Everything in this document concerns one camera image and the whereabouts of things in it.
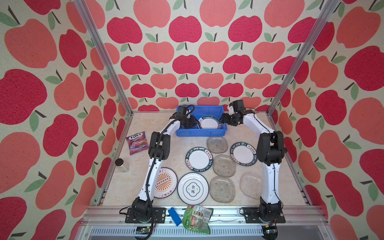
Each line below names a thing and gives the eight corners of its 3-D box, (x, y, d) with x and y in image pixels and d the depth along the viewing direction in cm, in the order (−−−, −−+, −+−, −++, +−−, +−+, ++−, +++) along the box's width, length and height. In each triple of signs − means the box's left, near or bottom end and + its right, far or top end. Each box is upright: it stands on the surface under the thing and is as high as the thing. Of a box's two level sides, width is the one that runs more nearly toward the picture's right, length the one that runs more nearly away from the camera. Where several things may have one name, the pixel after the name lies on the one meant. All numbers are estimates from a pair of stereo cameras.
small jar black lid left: (120, 172, 91) (113, 165, 83) (122, 165, 94) (116, 158, 86) (128, 172, 91) (121, 165, 83) (129, 165, 94) (124, 158, 86)
